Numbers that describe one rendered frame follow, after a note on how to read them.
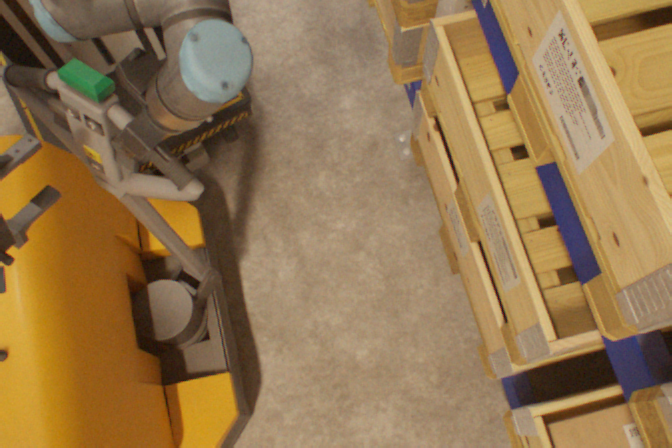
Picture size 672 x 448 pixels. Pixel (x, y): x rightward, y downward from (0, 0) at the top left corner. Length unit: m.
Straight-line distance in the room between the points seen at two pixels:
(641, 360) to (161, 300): 1.28
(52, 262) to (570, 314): 1.19
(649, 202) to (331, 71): 1.90
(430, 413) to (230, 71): 1.70
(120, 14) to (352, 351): 1.66
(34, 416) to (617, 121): 1.24
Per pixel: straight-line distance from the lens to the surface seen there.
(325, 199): 2.47
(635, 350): 1.26
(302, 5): 2.86
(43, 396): 1.59
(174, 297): 1.99
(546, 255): 1.68
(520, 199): 1.71
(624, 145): 0.97
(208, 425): 2.02
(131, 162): 1.19
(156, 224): 1.55
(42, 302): 1.64
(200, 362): 2.10
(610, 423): 1.96
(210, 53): 0.84
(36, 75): 1.24
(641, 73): 1.26
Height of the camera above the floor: 2.33
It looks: 70 degrees down
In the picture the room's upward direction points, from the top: 4 degrees counter-clockwise
